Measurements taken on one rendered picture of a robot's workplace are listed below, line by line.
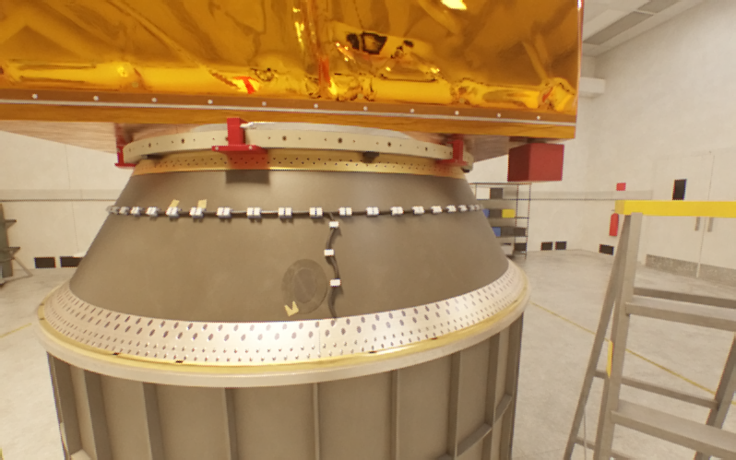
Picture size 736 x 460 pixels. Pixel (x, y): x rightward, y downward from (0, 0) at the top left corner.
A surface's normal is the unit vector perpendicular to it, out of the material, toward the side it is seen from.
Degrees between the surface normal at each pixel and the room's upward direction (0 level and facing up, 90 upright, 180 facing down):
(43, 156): 90
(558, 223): 90
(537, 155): 90
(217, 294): 62
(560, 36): 90
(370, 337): 43
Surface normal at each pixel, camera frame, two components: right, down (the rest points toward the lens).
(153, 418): 0.99, 0.02
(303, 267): 0.14, -0.36
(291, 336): 0.09, -0.65
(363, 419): 0.28, 0.11
